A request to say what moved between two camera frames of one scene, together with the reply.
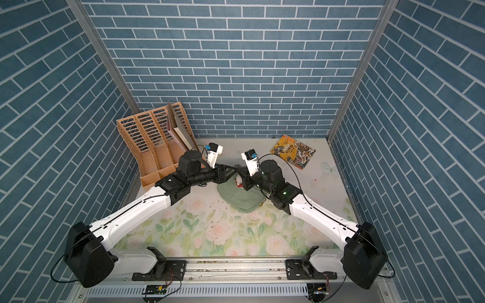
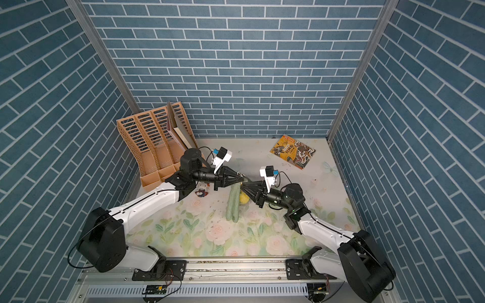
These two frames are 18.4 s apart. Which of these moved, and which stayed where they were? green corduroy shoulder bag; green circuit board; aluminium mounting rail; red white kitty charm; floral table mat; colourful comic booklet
Moved: green corduroy shoulder bag; red white kitty charm
Stayed: green circuit board; aluminium mounting rail; floral table mat; colourful comic booklet
